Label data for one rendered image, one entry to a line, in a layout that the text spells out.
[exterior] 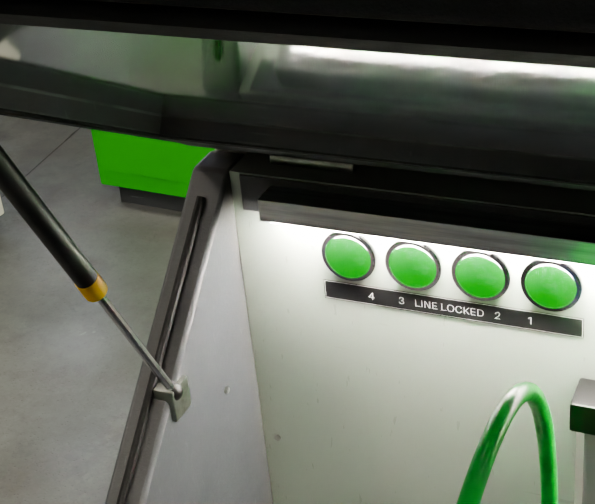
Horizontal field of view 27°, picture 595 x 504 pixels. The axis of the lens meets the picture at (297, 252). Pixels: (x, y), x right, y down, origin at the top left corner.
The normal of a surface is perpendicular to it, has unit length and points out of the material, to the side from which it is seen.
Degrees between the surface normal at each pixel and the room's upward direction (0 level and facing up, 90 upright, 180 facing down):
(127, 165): 90
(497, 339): 90
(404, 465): 90
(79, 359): 0
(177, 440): 90
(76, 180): 1
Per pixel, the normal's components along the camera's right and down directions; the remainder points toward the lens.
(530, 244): -0.40, 0.50
